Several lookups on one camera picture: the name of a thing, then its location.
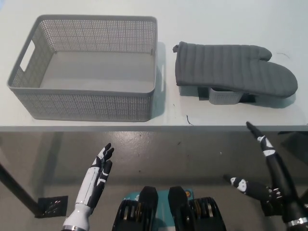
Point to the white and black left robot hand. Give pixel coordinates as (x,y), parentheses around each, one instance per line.
(92,185)

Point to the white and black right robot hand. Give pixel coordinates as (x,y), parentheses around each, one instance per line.
(279,178)

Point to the dark grey quilted oven glove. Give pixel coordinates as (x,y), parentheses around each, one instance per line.
(228,67)

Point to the black metal table leg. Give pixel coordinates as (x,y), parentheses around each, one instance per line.
(19,190)

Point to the large grey perforated plastic basket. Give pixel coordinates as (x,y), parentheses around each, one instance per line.
(96,106)

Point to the small grey perforated plastic basket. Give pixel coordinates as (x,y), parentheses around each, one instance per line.
(223,98)

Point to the black thread piece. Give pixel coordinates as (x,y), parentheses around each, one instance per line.
(189,121)
(283,54)

